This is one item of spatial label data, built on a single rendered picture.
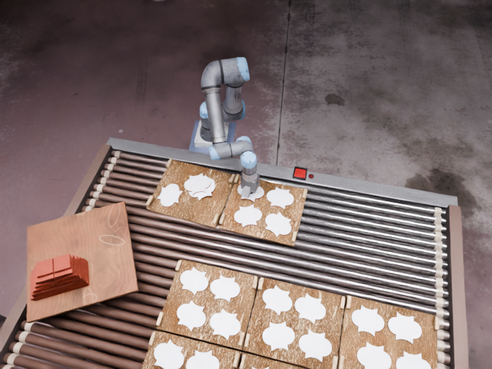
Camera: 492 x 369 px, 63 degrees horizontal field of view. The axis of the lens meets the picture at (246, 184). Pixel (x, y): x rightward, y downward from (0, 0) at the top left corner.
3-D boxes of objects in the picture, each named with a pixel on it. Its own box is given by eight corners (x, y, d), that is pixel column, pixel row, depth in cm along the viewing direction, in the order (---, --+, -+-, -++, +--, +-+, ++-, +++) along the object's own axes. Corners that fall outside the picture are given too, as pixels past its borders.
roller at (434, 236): (105, 172, 242) (102, 168, 238) (443, 236, 211) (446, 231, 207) (102, 179, 240) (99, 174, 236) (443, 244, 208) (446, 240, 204)
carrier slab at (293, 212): (237, 176, 231) (237, 174, 230) (307, 191, 224) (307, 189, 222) (218, 228, 213) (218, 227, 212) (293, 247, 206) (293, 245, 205)
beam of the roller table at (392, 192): (113, 142, 257) (110, 136, 252) (453, 201, 224) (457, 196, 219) (107, 152, 253) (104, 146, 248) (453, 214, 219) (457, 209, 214)
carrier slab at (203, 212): (171, 160, 239) (171, 159, 238) (236, 176, 231) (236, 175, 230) (146, 209, 222) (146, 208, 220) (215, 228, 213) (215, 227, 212)
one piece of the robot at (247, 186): (234, 181, 204) (236, 198, 218) (250, 187, 202) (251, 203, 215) (244, 163, 210) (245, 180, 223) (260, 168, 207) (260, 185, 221)
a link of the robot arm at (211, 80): (195, 61, 191) (211, 162, 199) (218, 58, 192) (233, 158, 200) (195, 64, 202) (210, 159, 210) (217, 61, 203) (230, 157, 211)
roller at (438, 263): (94, 192, 234) (91, 188, 230) (444, 262, 203) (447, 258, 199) (91, 200, 232) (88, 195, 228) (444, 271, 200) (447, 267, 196)
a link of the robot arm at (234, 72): (218, 108, 246) (217, 54, 195) (241, 105, 248) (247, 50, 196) (221, 126, 243) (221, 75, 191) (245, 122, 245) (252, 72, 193)
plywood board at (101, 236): (28, 228, 206) (27, 226, 205) (125, 202, 213) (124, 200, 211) (28, 323, 180) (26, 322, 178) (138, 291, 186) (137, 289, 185)
